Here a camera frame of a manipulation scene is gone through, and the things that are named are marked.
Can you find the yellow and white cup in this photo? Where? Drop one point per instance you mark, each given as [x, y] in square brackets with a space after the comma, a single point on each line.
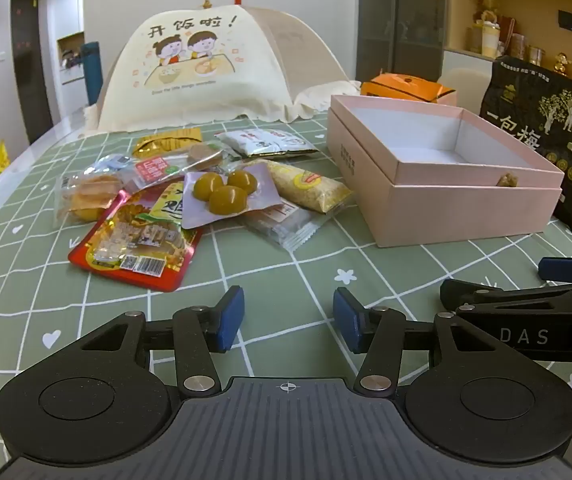
[489, 40]

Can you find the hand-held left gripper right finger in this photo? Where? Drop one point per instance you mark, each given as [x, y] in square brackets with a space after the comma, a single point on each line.
[348, 325]

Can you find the gold figurine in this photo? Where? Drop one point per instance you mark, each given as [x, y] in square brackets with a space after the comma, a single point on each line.
[562, 63]

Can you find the beige printed mesh food cover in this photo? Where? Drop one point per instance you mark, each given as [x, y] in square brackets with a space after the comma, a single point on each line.
[246, 90]

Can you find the clear packet with red label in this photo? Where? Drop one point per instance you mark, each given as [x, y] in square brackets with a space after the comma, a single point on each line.
[153, 170]

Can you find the clear packet of crumbly bar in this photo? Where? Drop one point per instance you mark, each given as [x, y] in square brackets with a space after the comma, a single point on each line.
[311, 187]

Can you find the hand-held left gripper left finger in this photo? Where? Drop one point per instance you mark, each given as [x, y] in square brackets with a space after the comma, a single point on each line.
[231, 317]

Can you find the gold foil snack packet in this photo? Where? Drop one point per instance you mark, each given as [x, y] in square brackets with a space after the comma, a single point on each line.
[166, 144]

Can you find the white wall shelf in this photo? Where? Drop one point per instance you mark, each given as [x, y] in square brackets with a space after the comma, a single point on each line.
[71, 60]

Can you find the red foil snack packet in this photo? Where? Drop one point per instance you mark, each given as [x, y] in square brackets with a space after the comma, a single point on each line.
[131, 245]

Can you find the black printed snack bag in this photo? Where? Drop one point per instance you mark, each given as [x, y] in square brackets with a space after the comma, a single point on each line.
[556, 125]

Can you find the clear packet of brown cake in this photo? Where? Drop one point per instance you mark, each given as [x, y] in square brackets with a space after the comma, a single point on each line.
[206, 156]

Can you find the clear packet of bread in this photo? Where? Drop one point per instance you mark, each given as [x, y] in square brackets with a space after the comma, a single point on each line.
[86, 197]

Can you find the dark glass cabinet door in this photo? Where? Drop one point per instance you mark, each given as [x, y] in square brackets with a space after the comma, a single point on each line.
[401, 20]

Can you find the green checked tablecloth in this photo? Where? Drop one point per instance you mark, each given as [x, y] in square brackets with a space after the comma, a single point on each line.
[276, 270]

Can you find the glass jar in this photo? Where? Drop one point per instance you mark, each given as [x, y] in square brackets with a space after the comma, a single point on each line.
[517, 47]
[536, 56]

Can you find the pink cardboard gift box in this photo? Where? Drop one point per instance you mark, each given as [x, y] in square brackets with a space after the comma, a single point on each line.
[441, 210]

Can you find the orange cardboard box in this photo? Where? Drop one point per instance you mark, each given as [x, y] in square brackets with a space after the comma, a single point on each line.
[406, 87]

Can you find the clear packet of brown biscuits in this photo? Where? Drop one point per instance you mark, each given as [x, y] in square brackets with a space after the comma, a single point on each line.
[286, 227]

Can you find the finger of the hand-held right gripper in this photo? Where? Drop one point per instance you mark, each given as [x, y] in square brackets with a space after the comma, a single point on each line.
[566, 269]
[466, 292]

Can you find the clear packet of yellow chestnuts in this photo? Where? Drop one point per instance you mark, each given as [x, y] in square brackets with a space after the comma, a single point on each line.
[226, 197]

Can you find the white foil snack packet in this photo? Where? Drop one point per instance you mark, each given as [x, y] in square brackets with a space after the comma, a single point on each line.
[261, 142]

